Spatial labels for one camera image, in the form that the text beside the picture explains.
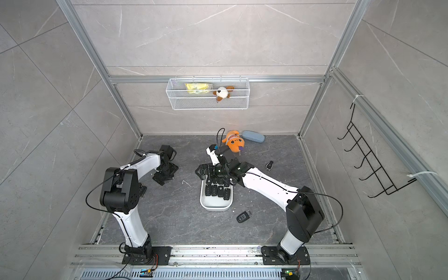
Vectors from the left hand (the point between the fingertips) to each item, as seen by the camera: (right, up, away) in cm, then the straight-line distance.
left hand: (172, 172), depth 98 cm
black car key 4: (+32, -10, -8) cm, 34 cm away
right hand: (+21, +3, -18) cm, 28 cm away
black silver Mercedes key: (+57, +4, +5) cm, 58 cm away
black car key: (+21, -9, -5) cm, 24 cm away
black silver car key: (+40, -20, -14) cm, 47 cm away
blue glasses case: (+49, +22, +19) cm, 57 cm away
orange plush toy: (+36, +18, +7) cm, 41 cm away
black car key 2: (+25, -9, -6) cm, 27 cm away
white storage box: (+25, -15, -8) cm, 30 cm away
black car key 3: (+28, -10, -5) cm, 30 cm away
